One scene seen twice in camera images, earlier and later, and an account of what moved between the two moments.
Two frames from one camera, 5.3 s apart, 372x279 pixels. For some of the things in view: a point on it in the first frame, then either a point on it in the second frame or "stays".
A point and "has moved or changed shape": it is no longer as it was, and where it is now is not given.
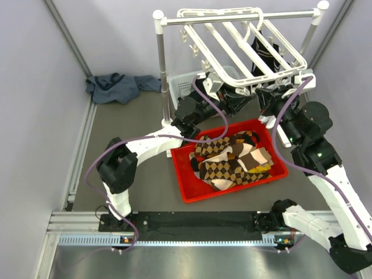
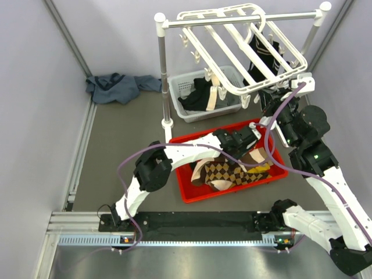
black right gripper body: x=272 y=106 stays
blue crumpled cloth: x=120 y=88 stays
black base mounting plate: x=266 y=222 stays
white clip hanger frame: x=237 y=45 stays
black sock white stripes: x=265 y=57 to x=252 y=76
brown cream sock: x=239 y=150 has moved or changed shape
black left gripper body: x=225 y=100 to x=241 y=151
